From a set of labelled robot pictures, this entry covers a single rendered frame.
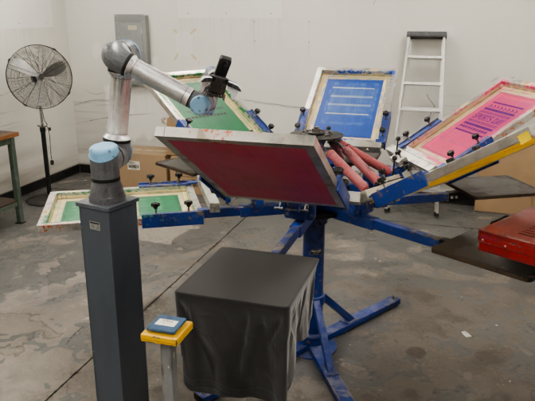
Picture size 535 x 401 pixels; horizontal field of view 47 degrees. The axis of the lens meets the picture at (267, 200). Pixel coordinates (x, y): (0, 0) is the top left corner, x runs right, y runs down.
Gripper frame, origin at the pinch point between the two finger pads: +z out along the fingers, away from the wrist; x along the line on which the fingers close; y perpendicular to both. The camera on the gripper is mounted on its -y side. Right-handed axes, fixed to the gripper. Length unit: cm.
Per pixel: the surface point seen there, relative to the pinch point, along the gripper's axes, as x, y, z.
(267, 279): -34, 68, 13
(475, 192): -169, 39, -87
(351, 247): -175, 147, -241
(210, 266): -14, 74, -4
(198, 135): 5.4, 17.1, 13.5
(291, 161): -29.2, 18.5, 14.8
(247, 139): -10.0, 12.8, 21.7
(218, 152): -4.0, 23.5, 5.8
